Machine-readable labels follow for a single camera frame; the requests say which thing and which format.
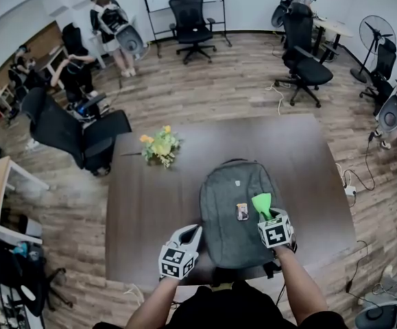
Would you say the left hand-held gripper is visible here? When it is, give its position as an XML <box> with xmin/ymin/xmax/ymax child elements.
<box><xmin>158</xmin><ymin>223</ymin><xmax>204</xmax><ymax>281</ymax></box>

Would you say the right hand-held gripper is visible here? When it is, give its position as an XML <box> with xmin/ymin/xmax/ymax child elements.
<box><xmin>256</xmin><ymin>207</ymin><xmax>298</xmax><ymax>253</ymax></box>

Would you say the green cloth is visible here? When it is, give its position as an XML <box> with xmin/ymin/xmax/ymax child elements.
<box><xmin>251</xmin><ymin>193</ymin><xmax>274</xmax><ymax>221</ymax></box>

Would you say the grey backpack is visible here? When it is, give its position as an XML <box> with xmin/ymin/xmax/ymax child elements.
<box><xmin>199</xmin><ymin>158</ymin><xmax>285</xmax><ymax>286</ymax></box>

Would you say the person's right forearm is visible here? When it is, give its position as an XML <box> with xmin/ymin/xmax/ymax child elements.
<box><xmin>272</xmin><ymin>245</ymin><xmax>326</xmax><ymax>325</ymax></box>

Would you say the person's left forearm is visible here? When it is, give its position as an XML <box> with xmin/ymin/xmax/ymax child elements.
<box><xmin>125</xmin><ymin>276</ymin><xmax>180</xmax><ymax>329</ymax></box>

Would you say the small picture card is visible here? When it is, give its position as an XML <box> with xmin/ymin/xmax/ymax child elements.
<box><xmin>235</xmin><ymin>202</ymin><xmax>250</xmax><ymax>221</ymax></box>

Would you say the person's black shirt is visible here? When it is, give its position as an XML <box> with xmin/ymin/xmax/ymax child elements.
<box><xmin>93</xmin><ymin>281</ymin><xmax>348</xmax><ymax>329</ymax></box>

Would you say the yellow flower bouquet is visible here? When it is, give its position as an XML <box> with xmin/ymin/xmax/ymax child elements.
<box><xmin>121</xmin><ymin>125</ymin><xmax>184</xmax><ymax>169</ymax></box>

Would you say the round white table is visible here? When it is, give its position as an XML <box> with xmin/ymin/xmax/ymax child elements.
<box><xmin>313</xmin><ymin>15</ymin><xmax>354</xmax><ymax>63</ymax></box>

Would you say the black standing fan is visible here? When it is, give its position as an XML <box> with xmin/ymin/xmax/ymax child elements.
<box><xmin>350</xmin><ymin>14</ymin><xmax>397</xmax><ymax>84</ymax></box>

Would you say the white floor cable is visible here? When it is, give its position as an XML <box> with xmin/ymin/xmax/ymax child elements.
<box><xmin>265</xmin><ymin>82</ymin><xmax>285</xmax><ymax>116</ymax></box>
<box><xmin>124</xmin><ymin>282</ymin><xmax>144</xmax><ymax>304</ymax></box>

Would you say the black cable with adapter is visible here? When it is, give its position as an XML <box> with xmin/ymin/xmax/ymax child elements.
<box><xmin>345</xmin><ymin>240</ymin><xmax>370</xmax><ymax>293</ymax></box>

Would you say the thin black floor cable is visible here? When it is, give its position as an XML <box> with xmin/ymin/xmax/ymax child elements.
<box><xmin>354</xmin><ymin>132</ymin><xmax>377</xmax><ymax>191</ymax></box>

